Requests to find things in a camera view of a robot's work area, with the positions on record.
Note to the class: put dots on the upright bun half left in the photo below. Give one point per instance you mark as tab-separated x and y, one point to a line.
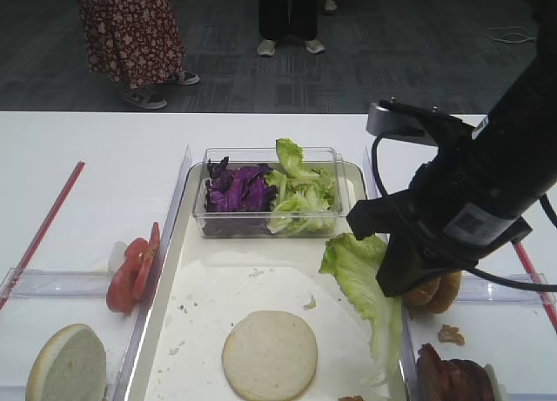
72	365

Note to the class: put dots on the clear plastic rail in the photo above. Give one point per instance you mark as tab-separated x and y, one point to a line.
475	290
31	283

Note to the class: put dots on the sesame bun tops pair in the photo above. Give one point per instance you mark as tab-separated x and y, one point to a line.
436	296

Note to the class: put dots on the clear plastic rail upper left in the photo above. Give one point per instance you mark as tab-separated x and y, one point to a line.
31	283

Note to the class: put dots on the bun base on tray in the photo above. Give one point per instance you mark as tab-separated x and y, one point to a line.
270	355

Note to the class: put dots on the single lettuce leaf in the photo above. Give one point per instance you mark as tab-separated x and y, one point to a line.
354	264

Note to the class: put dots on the small lettuce scrap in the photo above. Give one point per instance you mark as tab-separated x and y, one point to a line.
311	304

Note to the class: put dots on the clear plastic salad box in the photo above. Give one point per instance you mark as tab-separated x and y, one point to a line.
314	157

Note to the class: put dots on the woman in floral skirt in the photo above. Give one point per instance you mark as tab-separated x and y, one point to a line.
137	45

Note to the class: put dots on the cream metal tray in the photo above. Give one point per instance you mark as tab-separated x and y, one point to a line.
209	285

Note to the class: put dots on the green lettuce pile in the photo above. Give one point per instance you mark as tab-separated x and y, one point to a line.
302	193

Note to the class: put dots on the red rod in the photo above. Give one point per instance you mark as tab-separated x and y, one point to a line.
41	238
528	266

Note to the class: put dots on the clear plastic rail upper right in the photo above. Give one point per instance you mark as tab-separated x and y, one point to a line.
475	290

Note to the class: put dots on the meat crumb on table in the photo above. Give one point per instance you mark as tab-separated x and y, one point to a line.
451	334

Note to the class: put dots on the tomato scrap on tray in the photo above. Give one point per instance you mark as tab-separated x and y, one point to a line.
351	398

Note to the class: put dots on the tomato slices stack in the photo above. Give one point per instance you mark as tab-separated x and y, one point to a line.
128	286

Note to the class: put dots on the clear long divider right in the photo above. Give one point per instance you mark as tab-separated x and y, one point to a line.
400	373

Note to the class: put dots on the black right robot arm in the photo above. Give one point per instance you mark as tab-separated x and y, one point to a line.
470	199

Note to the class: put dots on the red rod right side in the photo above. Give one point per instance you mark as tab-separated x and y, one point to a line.
528	266

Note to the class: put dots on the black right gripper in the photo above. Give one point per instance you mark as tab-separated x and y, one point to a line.
420	248

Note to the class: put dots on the person in black trousers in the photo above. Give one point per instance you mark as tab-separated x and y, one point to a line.
281	18

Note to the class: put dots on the red rod left side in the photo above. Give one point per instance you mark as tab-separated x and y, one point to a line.
41	238

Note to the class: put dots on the purple cabbage leaves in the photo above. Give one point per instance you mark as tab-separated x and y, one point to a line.
239	190

